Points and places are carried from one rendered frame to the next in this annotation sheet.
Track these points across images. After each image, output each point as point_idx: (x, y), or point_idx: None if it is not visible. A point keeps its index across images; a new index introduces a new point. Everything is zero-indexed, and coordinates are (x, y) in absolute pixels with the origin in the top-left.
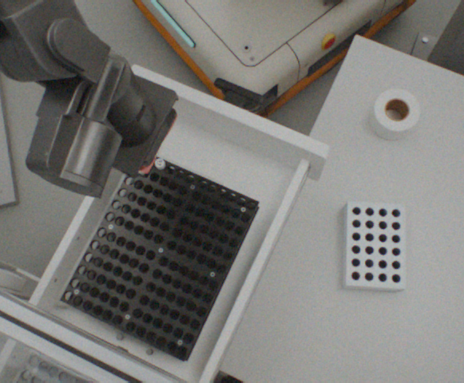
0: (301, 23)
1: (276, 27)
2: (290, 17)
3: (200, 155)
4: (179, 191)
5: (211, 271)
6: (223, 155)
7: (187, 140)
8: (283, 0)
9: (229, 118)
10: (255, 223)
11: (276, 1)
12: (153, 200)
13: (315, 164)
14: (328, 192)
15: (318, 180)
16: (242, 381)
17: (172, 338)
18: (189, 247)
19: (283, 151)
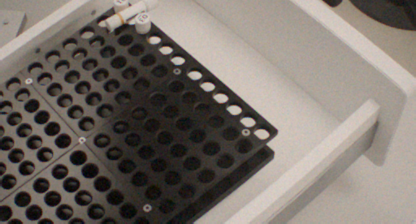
0: (415, 74)
1: None
2: (404, 62)
3: (212, 62)
4: (153, 70)
5: (146, 203)
6: (249, 75)
7: (201, 37)
8: (400, 40)
9: None
10: (258, 187)
11: (392, 40)
12: (106, 69)
13: (386, 116)
14: (388, 208)
15: (379, 187)
16: None
17: None
18: (128, 154)
19: (344, 81)
